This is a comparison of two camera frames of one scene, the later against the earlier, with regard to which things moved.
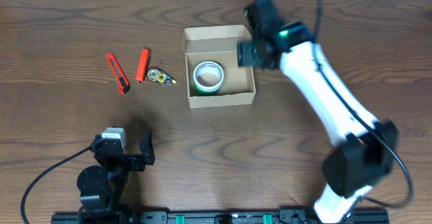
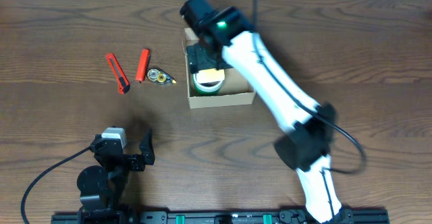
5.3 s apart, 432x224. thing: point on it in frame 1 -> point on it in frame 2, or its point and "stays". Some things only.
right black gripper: x=244 y=57 -> x=198 y=59
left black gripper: x=138 y=162 stays
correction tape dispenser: x=158 y=75 stays
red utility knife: x=122 y=81 stays
